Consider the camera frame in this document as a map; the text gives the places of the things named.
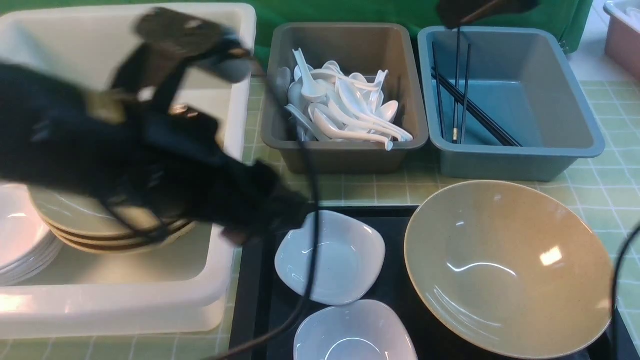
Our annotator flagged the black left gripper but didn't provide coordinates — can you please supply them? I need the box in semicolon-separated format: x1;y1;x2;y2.
100;109;313;247

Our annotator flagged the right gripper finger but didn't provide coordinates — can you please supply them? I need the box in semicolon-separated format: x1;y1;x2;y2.
436;0;540;30

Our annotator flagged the white square dish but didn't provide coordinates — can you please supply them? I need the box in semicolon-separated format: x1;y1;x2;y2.
293;300;418;360
274;210;386;306

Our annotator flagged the tan noodle bowl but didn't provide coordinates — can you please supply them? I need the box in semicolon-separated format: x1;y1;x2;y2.
404;180;613;360

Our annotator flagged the white ceramic soup spoon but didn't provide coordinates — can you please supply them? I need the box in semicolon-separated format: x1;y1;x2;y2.
292;48;327;103

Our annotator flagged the middle stacked tan bowl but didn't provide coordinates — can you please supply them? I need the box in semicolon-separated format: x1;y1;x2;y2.
45;220;197;248

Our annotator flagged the bottom stacked tan bowl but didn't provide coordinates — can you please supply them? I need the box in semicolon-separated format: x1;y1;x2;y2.
50;222;197;255

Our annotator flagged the diagonal black chopstick in bin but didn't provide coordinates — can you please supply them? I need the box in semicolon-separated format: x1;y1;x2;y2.
431;67;522;147

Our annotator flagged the grey plastic bin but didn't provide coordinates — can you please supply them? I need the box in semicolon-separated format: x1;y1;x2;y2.
266;22;429;174

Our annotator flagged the blue plastic bin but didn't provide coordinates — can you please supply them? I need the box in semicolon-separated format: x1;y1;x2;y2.
417;26;606;182

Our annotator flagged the black serving tray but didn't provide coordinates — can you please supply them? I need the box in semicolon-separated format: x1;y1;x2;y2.
237;206;639;360

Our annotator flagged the pile of white spoons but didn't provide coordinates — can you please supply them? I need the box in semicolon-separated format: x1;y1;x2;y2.
276;60;414;151

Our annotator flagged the upright black chopstick in bin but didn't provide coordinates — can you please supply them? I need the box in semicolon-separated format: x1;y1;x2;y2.
452;27;461;144

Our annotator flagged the green backdrop cloth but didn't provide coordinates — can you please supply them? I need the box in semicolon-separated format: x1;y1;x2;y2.
0;0;594;74

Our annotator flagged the large white plastic tub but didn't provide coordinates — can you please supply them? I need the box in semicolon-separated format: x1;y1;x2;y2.
1;3;234;340

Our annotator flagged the pink bin with white tub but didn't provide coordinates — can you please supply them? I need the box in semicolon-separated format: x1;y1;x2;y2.
603;0;640;81

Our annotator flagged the stack of white plates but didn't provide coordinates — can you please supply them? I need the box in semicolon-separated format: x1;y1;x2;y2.
0;183;64;287

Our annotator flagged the black cable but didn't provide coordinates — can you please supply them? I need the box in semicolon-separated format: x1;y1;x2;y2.
205;60;321;360

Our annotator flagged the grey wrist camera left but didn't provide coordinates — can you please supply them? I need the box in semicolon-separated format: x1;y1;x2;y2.
110;7;253;113

